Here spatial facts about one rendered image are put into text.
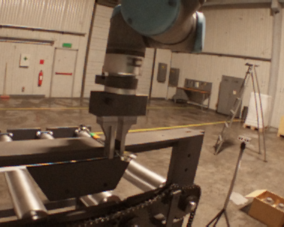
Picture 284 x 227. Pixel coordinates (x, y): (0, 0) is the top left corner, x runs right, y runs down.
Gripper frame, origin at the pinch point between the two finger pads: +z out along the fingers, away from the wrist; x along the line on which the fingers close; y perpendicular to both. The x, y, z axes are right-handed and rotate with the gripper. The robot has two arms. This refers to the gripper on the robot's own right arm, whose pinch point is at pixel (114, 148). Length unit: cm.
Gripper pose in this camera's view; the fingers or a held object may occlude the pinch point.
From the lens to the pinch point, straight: 55.5
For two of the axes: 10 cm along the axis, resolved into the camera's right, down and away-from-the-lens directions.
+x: 7.6, -0.2, 6.5
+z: -1.2, 9.8, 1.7
